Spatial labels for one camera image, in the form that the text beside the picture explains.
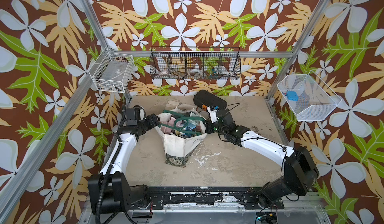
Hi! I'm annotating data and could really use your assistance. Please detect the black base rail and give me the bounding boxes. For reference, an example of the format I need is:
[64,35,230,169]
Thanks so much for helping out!
[132,187,285,210]

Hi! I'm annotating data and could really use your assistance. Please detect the cream tote bag green handles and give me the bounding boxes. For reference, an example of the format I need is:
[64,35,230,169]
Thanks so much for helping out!
[155,100,208,167]

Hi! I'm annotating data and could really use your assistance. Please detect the black wire basket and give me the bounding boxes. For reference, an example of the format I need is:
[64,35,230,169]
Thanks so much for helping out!
[149,46,242,80]

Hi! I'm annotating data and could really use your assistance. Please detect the blue object in basket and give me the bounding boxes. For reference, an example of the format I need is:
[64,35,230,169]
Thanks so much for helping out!
[285,90,299,101]

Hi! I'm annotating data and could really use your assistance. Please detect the white wire basket left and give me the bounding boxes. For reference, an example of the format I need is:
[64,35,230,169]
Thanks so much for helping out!
[90,47,135,93]

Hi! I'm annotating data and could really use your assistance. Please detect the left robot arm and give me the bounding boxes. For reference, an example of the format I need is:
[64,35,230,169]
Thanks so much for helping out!
[88,114,160,216]

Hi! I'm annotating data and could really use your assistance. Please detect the white wire basket right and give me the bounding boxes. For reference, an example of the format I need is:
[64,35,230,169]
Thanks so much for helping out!
[277,71,342,122]

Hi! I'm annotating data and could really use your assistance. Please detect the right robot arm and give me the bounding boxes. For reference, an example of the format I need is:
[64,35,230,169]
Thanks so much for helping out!
[205,109,320,209]

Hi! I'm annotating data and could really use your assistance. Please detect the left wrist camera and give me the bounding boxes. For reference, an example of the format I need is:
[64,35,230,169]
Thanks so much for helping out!
[123,105,146,127]

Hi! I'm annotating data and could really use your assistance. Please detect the white wire basket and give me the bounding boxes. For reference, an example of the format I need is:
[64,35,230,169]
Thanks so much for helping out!
[90,47,135,93]
[277,71,342,122]

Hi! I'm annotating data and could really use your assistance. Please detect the brown tape roll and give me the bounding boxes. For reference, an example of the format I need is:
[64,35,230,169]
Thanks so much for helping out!
[199,110,211,120]

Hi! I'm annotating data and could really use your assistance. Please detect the black hard case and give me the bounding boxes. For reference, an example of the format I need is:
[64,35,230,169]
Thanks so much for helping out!
[193,90,228,111]

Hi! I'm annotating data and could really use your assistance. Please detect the white tape roll in basket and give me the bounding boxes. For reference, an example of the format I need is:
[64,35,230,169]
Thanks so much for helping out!
[188,68,203,76]

